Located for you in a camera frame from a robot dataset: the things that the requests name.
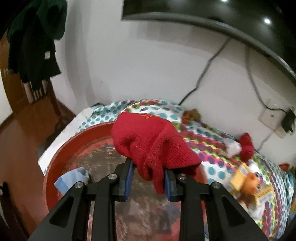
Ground round red tray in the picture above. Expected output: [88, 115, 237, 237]
[43, 121, 209, 241]

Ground light blue sock roll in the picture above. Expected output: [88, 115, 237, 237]
[54, 167, 90, 195]

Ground orange toy figure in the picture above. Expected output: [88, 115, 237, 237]
[239, 172, 259, 203]

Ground dark hanging clothes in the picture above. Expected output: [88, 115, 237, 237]
[7, 1, 68, 83]

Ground black power cable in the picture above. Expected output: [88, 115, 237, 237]
[178, 37, 232, 105]

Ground wall mounted black television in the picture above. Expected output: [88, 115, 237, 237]
[121, 0, 295, 83]

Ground white wall socket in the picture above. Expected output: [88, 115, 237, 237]
[258, 99, 290, 139]

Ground red knitted sock roll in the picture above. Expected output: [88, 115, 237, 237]
[111, 112, 201, 194]

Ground grey cable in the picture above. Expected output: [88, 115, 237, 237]
[245, 46, 273, 110]

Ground polka dot tablecloth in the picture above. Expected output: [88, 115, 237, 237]
[77, 99, 294, 240]

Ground wooden coat stand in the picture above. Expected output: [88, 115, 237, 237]
[42, 79, 66, 128]

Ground brown crumpled wrapper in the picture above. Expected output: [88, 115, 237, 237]
[182, 108, 201, 124]

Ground red and white sock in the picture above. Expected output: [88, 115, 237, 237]
[222, 133, 254, 163]

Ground black plug adapter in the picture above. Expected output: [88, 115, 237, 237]
[281, 109, 295, 133]

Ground yellow medicine box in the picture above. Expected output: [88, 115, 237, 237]
[253, 184, 273, 206]
[230, 163, 249, 191]

